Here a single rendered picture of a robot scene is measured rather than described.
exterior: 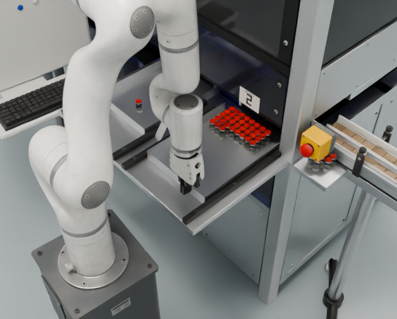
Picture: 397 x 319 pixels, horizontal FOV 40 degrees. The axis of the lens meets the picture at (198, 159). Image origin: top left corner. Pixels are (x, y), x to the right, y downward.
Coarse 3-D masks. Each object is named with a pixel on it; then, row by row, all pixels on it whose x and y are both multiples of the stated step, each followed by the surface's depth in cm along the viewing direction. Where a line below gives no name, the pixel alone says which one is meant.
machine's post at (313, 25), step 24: (312, 0) 131; (312, 24) 134; (312, 48) 139; (312, 72) 146; (288, 96) 155; (312, 96) 154; (288, 120) 160; (288, 144) 166; (288, 168) 172; (288, 192) 180; (288, 216) 193; (264, 264) 216; (264, 288) 226
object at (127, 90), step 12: (144, 72) 199; (156, 72) 202; (120, 84) 194; (132, 84) 197; (144, 84) 197; (204, 84) 197; (120, 96) 192; (132, 96) 192; (144, 96) 192; (204, 96) 189; (120, 108) 188; (132, 108) 188; (144, 108) 188; (132, 120) 179; (144, 120) 183; (156, 120) 183; (144, 132) 177
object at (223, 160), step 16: (208, 112) 181; (208, 128) 180; (160, 144) 171; (208, 144) 175; (224, 144) 175; (272, 144) 175; (160, 160) 166; (208, 160) 170; (224, 160) 170; (240, 160) 170; (256, 160) 166; (176, 176) 162; (208, 176) 166; (224, 176) 166; (192, 192) 160; (208, 192) 161
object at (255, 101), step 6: (240, 90) 170; (246, 90) 168; (240, 96) 172; (246, 96) 170; (252, 96) 167; (246, 102) 171; (252, 102) 169; (258, 102) 166; (252, 108) 170; (258, 108) 168
